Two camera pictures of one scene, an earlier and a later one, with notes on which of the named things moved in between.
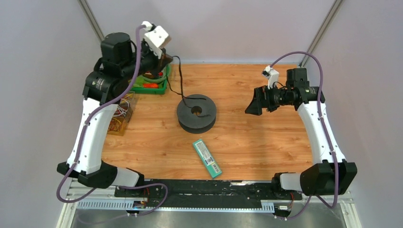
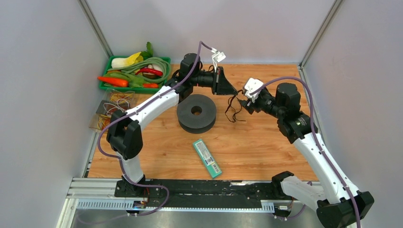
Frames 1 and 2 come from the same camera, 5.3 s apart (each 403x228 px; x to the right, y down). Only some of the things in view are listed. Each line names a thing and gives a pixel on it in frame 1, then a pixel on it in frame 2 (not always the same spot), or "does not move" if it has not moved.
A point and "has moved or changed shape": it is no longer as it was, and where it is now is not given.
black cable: [181, 95] has moved or changed shape
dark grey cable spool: [194, 123] does not move
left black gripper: [158, 63] → [221, 86]
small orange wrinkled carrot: [150, 85] does not move
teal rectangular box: [207, 158] does not move
